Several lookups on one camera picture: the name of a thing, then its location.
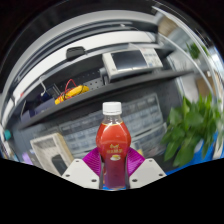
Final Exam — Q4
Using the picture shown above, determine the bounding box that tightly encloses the yellow clamp meter with leads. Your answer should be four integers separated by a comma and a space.
54, 78, 91, 106

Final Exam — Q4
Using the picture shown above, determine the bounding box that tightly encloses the green potted plant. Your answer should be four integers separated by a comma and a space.
159, 93, 224, 168

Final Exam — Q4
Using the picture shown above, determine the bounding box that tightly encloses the black workbench shelf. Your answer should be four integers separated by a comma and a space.
16, 31, 194, 131

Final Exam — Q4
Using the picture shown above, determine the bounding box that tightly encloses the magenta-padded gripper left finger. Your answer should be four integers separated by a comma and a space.
61, 147, 103, 190

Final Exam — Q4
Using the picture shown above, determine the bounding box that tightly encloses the white oscilloscope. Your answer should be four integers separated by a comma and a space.
101, 43, 164, 82

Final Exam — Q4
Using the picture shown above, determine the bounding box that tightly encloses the red drink bottle white cap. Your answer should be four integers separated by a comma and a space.
95, 101, 132, 191

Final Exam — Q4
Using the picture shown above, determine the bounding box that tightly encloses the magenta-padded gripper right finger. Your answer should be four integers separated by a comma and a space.
125, 147, 167, 190

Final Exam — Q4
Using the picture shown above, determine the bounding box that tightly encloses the white metal shelf rack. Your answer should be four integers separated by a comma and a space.
154, 6, 224, 101

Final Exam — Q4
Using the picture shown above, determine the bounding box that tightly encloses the black rectangular device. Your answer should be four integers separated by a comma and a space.
51, 153, 69, 177

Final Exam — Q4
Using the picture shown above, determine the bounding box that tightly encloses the black rounded pouch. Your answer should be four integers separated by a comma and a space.
65, 46, 87, 62

